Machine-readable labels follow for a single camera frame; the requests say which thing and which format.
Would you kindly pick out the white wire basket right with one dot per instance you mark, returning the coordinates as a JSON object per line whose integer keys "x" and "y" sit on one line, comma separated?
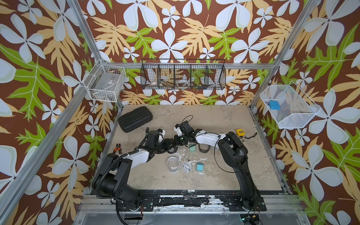
{"x": 297, "y": 108}

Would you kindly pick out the mint green charger plug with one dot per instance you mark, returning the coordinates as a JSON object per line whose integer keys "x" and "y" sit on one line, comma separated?
{"x": 192, "y": 148}

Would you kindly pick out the white wire basket left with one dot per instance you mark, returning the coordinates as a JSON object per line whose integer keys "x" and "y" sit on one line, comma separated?
{"x": 104, "y": 82}

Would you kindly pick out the yellow tape measure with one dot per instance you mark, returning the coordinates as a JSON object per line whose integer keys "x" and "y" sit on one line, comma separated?
{"x": 240, "y": 132}

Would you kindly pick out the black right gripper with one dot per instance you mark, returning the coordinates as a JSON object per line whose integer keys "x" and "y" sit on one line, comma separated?
{"x": 176, "y": 139}

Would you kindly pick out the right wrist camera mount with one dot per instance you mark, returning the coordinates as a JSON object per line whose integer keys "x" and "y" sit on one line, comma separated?
{"x": 183, "y": 129}

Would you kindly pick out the blue object in basket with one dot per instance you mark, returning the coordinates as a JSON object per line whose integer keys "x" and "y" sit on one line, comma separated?
{"x": 274, "y": 105}

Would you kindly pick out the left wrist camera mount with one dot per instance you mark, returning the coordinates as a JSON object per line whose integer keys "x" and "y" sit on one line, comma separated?
{"x": 161, "y": 134}

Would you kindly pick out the teal charger plug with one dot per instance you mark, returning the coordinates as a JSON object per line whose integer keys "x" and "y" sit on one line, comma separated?
{"x": 200, "y": 167}

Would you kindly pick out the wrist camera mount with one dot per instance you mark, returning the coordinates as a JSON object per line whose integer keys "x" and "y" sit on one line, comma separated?
{"x": 161, "y": 134}
{"x": 183, "y": 129}

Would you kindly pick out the black wire basket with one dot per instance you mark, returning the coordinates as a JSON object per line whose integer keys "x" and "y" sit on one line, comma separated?
{"x": 182, "y": 74}

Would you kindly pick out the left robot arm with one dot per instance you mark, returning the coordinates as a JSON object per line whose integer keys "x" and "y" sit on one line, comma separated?
{"x": 111, "y": 179}

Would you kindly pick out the orange handled pliers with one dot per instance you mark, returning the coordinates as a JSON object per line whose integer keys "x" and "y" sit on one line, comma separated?
{"x": 117, "y": 150}

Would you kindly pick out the white wire basket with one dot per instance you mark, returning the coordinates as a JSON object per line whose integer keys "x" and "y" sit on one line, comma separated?
{"x": 297, "y": 108}
{"x": 104, "y": 82}

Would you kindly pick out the black ribbed hard case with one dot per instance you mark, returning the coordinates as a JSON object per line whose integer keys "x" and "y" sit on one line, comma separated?
{"x": 135, "y": 119}

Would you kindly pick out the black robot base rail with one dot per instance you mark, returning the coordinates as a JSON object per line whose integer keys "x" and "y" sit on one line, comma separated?
{"x": 232, "y": 200}

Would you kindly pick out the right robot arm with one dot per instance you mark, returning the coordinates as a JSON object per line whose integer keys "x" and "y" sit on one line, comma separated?
{"x": 235, "y": 155}

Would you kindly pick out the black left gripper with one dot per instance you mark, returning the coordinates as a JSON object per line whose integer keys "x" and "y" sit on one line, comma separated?
{"x": 166, "y": 141}

